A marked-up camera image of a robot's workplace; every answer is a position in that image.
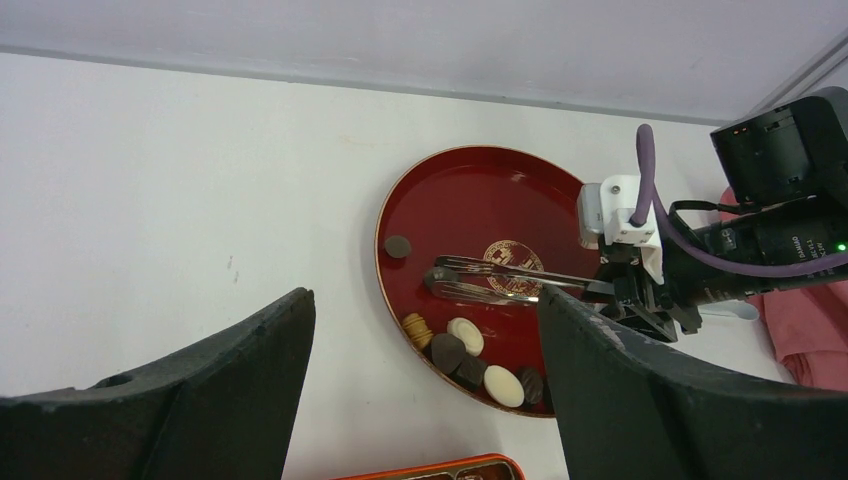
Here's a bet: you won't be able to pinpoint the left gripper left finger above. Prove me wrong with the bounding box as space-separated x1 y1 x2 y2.
1 287 316 479

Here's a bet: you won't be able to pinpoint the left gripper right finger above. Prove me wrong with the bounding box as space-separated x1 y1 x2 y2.
537 287 847 479

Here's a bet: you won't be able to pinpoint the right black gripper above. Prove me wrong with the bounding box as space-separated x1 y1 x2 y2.
582 244 702 343

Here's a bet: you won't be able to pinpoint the orange chocolate box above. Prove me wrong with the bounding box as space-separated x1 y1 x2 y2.
349 453 525 480

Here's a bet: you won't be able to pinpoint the white oval chocolate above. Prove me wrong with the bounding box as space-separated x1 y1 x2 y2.
483 365 525 408
447 317 485 357

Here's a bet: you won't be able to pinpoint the round red tray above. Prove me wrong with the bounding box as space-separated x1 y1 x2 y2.
374 146 600 404

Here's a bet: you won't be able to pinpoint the metal tongs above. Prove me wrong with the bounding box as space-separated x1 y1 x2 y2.
430 255 760 323

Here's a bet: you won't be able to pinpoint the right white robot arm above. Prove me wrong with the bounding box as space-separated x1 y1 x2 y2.
577 87 847 342

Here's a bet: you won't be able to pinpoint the tan ridged chocolate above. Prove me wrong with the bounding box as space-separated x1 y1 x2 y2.
401 313 434 351

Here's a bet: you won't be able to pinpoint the pink cloth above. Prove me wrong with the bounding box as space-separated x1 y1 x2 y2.
718 188 848 392

